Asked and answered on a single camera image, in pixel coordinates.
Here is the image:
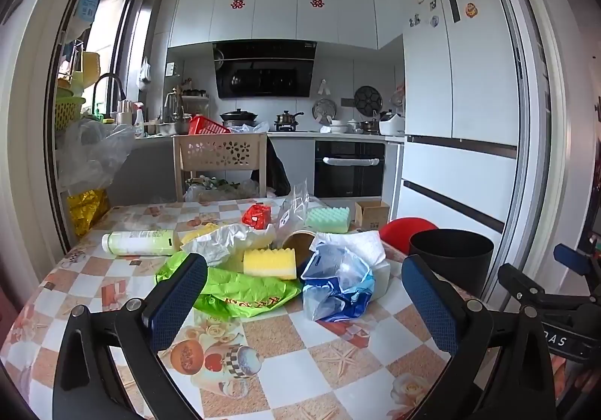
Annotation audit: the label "red snack packet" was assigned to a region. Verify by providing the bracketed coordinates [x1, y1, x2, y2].
[241, 204, 272, 230]

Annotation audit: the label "blue plastic bag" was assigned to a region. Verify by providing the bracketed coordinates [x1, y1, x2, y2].
[300, 245, 376, 323]

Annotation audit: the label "gold foil bag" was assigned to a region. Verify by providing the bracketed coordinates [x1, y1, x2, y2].
[66, 187, 112, 237]

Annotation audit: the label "glass kettle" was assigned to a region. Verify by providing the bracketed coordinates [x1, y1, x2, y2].
[162, 89, 186, 135]

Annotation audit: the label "checkered tablecloth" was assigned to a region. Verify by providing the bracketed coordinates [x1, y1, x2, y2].
[0, 198, 489, 420]

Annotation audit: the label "large clear plastic bag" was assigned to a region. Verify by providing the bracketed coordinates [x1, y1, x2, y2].
[56, 119, 137, 190]

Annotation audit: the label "white utensil holder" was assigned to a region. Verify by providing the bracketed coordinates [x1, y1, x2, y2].
[115, 98, 134, 127]

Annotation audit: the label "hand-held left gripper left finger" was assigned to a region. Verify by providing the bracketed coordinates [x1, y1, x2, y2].
[51, 252, 208, 420]

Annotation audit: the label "white upper cabinets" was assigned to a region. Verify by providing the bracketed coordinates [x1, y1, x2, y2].
[168, 0, 405, 51]

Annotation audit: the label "black faucet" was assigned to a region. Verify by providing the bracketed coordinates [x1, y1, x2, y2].
[91, 73, 127, 118]

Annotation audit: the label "silver plastic wrapper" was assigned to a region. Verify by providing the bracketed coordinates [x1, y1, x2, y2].
[181, 223, 275, 267]

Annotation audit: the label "yellow sponge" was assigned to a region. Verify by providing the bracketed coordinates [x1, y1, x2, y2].
[243, 248, 298, 281]

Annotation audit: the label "yellow wrapper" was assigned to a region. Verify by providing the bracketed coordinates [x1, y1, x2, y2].
[180, 223, 221, 246]

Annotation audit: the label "beige storage cart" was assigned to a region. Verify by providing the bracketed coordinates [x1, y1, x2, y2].
[171, 133, 268, 204]

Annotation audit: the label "round black tray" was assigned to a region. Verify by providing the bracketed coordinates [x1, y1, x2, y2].
[353, 86, 384, 113]

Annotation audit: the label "red plastic stool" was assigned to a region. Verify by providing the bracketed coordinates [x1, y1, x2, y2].
[379, 216, 439, 256]

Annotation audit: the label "yellow plastic container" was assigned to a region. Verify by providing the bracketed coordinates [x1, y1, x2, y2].
[81, 51, 101, 89]

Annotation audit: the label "red plastic basket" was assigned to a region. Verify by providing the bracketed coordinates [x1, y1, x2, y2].
[188, 116, 232, 136]

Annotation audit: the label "black garbage bag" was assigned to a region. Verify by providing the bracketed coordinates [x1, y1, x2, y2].
[251, 136, 292, 198]

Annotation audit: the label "black wok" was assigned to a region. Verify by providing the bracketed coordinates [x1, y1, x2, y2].
[220, 108, 259, 122]

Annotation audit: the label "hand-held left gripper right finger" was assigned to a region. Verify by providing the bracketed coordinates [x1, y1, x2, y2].
[400, 254, 557, 420]

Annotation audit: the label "cardboard box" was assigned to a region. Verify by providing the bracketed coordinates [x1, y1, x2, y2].
[354, 200, 391, 232]

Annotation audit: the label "black range hood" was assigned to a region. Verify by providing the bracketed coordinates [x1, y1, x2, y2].
[212, 41, 317, 100]

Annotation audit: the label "window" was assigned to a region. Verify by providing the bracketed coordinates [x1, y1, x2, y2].
[56, 0, 142, 120]

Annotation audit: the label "black built-in oven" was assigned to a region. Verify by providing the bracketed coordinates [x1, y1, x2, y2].
[314, 141, 387, 200]

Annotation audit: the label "small clear plastic bag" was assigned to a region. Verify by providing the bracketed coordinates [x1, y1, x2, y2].
[275, 183, 313, 237]

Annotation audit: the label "brown paper cup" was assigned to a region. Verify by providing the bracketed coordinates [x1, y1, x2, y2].
[281, 228, 317, 268]

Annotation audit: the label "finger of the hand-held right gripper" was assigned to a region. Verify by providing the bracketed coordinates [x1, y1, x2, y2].
[553, 242, 595, 277]
[498, 263, 590, 315]

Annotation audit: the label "spice shelf rack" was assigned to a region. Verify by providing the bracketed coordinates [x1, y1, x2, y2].
[181, 77, 210, 118]

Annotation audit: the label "black trash bin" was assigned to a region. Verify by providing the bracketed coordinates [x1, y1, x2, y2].
[408, 229, 495, 299]

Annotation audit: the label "green white lotion bottle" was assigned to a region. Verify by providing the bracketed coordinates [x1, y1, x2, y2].
[101, 229, 181, 257]

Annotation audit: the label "green sponge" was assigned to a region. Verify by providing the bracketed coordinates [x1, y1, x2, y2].
[305, 206, 351, 234]

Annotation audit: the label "yellow-green plastic basket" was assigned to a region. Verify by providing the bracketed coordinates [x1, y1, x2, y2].
[54, 89, 88, 132]

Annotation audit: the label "white rice cooker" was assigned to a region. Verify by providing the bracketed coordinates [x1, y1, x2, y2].
[378, 112, 405, 136]

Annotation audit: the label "bag of vegetables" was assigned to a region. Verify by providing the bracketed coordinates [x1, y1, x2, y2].
[184, 176, 260, 202]

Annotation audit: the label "white refrigerator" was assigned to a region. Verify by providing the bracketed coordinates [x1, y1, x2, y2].
[399, 0, 522, 237]

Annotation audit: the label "green plastic bag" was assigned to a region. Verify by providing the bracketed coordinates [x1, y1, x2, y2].
[155, 251, 302, 320]

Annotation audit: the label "round patterned plate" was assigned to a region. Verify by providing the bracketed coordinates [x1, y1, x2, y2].
[312, 98, 338, 124]

